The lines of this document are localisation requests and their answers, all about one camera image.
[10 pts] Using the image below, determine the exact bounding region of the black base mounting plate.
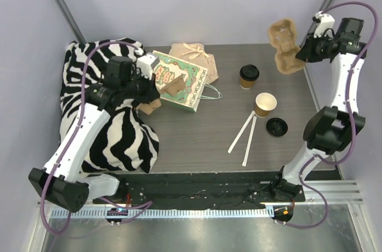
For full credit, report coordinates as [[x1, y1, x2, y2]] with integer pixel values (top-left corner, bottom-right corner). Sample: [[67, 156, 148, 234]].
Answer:
[[109, 172, 305, 210]]

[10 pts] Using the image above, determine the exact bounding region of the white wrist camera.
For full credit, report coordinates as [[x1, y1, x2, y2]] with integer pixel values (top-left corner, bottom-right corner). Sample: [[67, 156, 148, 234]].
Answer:
[[312, 11, 335, 38], [137, 53, 159, 80]]

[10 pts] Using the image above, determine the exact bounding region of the brown paper coffee cup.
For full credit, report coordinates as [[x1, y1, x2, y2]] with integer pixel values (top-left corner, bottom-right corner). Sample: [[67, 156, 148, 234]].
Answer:
[[239, 78, 257, 90]]

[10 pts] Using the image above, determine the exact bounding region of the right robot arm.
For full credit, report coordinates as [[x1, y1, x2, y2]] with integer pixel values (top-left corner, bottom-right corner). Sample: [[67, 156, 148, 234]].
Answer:
[[266, 12, 367, 202]]

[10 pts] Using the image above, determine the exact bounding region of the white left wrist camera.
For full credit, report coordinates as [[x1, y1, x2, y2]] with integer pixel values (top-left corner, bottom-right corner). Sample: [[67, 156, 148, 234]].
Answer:
[[137, 53, 159, 80]]

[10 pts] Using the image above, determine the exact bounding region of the aluminium frame rail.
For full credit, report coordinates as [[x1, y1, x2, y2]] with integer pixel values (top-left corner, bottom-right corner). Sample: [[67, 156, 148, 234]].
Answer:
[[37, 182, 365, 207]]

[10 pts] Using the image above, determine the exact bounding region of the white slotted cable duct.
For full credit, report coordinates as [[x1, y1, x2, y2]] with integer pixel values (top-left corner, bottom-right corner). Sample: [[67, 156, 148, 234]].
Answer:
[[50, 207, 275, 219]]

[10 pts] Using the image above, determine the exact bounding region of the brown cardboard cup carrier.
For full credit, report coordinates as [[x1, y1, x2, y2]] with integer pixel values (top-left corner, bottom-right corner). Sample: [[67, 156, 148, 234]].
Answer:
[[267, 19, 305, 75]]

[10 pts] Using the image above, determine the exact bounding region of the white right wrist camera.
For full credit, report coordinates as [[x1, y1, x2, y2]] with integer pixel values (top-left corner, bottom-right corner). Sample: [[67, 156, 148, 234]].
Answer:
[[312, 11, 335, 38]]

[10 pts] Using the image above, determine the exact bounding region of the white wrapped straw left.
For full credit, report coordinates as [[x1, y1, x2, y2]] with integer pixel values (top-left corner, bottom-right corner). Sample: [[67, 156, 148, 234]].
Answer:
[[227, 111, 255, 153]]

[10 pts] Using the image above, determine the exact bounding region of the white wrapped straw right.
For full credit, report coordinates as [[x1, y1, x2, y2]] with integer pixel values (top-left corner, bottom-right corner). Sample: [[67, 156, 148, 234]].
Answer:
[[242, 116, 257, 167]]

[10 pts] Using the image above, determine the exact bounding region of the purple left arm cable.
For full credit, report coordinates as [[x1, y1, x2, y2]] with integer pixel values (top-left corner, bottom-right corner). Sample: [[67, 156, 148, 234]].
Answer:
[[39, 41, 155, 236]]

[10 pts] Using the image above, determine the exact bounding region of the black plastic cup lid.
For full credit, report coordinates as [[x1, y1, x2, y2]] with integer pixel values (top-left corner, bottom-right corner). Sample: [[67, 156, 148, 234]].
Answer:
[[239, 64, 260, 81]]

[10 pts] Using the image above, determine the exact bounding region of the beige cloth pouch with ribbon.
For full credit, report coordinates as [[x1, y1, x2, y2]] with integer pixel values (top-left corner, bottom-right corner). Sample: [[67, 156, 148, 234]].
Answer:
[[168, 42, 218, 84]]

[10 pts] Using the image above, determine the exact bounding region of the green illustrated paper bag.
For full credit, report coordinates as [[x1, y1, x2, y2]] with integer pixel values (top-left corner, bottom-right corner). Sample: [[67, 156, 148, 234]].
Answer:
[[153, 50, 213, 112]]

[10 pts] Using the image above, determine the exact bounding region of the zebra print plush blanket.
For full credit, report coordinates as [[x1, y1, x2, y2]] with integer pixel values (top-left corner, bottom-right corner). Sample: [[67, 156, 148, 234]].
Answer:
[[60, 38, 159, 177]]

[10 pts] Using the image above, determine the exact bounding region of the white wrapped straw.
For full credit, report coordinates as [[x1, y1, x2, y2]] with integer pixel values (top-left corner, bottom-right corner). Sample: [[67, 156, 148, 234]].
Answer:
[[242, 116, 257, 167], [227, 111, 255, 153]]

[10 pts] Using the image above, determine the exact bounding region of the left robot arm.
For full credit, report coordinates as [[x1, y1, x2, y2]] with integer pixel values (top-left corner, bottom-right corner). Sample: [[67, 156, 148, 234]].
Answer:
[[28, 53, 159, 213]]

